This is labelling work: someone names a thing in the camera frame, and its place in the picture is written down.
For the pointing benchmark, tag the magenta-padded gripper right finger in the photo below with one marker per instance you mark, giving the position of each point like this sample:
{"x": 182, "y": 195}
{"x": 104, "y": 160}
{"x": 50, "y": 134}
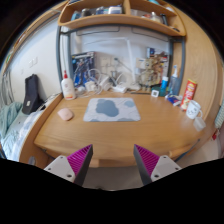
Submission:
{"x": 164, "y": 165}

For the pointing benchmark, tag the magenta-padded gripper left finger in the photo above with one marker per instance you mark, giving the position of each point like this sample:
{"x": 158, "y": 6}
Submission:
{"x": 61, "y": 166}

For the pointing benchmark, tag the pink computer mouse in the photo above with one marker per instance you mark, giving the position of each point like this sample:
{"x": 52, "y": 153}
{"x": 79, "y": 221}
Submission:
{"x": 65, "y": 114}

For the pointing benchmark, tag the grey blue-print mouse pad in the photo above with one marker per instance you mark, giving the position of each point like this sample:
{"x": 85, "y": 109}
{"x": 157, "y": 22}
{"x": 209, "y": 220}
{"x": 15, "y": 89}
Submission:
{"x": 111, "y": 109}

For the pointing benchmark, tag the blue white checked bedding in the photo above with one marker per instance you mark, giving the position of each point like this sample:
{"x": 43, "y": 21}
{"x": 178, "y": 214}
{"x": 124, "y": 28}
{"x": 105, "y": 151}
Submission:
{"x": 21, "y": 133}

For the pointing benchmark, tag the clear plastic cup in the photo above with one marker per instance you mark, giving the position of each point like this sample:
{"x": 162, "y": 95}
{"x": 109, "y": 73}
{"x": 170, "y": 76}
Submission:
{"x": 199, "y": 124}

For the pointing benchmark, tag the white mug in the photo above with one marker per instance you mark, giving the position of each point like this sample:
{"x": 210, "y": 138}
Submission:
{"x": 192, "y": 109}

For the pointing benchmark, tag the blue snack packet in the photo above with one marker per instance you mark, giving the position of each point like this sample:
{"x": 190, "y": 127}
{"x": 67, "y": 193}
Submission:
{"x": 173, "y": 100}

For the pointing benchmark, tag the teal blanket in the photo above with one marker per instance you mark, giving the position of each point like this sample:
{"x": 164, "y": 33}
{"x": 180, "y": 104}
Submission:
{"x": 8, "y": 116}

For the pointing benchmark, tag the small white cube clock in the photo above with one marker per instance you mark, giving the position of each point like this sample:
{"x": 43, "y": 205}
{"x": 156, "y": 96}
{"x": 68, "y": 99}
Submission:
{"x": 154, "y": 93}

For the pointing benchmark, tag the red chips can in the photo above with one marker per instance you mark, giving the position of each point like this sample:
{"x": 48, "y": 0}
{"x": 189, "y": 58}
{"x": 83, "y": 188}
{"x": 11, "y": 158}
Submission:
{"x": 188, "y": 95}

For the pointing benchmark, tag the white red-capped lotion pump bottle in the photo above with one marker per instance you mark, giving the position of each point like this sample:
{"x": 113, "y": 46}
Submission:
{"x": 68, "y": 88}

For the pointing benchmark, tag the black bag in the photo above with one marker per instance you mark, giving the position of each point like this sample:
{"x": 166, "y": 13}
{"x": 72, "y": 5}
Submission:
{"x": 31, "y": 93}

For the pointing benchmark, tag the blue spray bottle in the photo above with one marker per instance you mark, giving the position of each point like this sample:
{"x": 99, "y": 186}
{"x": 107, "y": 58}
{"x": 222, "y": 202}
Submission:
{"x": 174, "y": 83}

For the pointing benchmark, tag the white multi-port charger block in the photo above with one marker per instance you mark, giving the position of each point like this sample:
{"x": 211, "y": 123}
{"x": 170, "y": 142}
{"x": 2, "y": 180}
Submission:
{"x": 90, "y": 86}

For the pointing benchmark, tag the white power strip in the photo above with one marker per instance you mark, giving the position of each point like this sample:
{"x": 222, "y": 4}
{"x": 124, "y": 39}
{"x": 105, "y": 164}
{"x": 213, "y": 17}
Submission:
{"x": 119, "y": 89}

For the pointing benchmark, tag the blue robot model kit box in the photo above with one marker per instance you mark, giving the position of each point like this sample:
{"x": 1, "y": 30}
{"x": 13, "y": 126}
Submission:
{"x": 81, "y": 68}

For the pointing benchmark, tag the tan robot model kit box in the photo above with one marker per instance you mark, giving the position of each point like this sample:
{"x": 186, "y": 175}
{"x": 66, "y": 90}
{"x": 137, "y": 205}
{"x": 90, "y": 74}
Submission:
{"x": 158, "y": 65}

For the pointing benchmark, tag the wooden shelf unit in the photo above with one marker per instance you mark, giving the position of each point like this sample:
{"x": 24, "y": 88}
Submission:
{"x": 120, "y": 20}

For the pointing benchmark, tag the white wall light switches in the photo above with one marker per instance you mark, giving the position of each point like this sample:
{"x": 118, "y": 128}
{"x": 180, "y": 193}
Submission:
{"x": 33, "y": 62}

